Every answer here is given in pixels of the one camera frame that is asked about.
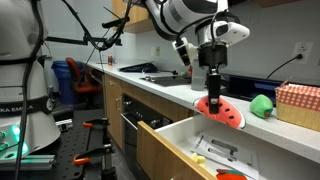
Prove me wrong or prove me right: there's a red office chair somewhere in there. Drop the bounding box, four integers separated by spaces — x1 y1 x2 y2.
65 56 101 96

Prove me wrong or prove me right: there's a checkered wicker picnic basket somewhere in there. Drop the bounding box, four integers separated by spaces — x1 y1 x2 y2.
275 79 320 132

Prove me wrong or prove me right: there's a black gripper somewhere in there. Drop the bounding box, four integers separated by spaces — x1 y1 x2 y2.
198 43 229 115

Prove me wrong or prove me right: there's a watermelon slice plushie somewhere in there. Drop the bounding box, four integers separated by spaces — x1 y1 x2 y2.
193 94 247 130

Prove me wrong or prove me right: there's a black built-in oven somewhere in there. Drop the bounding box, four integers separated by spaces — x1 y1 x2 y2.
120 93 174 169

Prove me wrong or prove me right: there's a grey shaker bottle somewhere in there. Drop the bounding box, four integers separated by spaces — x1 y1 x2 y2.
190 58 209 92

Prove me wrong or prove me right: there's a black cooktop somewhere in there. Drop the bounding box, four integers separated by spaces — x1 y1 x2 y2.
139 75 193 88

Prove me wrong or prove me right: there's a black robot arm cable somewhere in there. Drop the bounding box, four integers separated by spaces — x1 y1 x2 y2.
13 0 134 180

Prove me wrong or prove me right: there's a small white device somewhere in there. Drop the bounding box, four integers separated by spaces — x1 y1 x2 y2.
54 118 74 133

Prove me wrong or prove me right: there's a blue plastic bin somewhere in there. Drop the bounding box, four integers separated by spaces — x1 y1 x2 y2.
51 60 86 105

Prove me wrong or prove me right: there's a black laptop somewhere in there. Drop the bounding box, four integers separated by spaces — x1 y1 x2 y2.
219 73 284 103

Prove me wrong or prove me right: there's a white wall power outlet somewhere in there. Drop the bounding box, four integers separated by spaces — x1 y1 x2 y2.
292 41 314 64

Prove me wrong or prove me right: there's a black power cable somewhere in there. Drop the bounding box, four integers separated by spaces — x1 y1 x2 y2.
266 53 304 80

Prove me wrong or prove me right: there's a red tomato plushie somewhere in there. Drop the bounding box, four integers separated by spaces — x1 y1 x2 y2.
215 168 248 180

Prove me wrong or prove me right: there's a white drawer with wooden front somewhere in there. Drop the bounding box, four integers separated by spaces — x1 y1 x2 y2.
136 114 320 180

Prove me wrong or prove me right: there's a white light switch plate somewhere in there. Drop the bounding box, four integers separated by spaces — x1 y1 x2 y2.
150 45 161 57

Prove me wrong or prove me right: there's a black clamp with orange handle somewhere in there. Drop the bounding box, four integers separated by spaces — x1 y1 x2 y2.
73 143 116 167
82 117 111 130

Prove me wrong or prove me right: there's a white paper manual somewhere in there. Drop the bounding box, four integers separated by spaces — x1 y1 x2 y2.
190 132 260 180

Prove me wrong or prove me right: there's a green pear plushie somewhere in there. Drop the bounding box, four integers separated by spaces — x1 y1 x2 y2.
249 93 275 120

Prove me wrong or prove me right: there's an aluminium profile rail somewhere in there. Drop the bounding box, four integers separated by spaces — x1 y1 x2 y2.
0 154 57 172

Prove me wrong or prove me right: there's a black bag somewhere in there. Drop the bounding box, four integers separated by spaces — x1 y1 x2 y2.
118 61 159 74

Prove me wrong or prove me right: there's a yellow plushie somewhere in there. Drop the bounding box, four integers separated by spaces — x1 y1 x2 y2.
190 152 207 165

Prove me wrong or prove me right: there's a wooden base cabinet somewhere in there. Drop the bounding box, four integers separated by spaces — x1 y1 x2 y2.
103 73 126 152

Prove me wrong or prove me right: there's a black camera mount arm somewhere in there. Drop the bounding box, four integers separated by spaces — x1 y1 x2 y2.
44 15 124 48

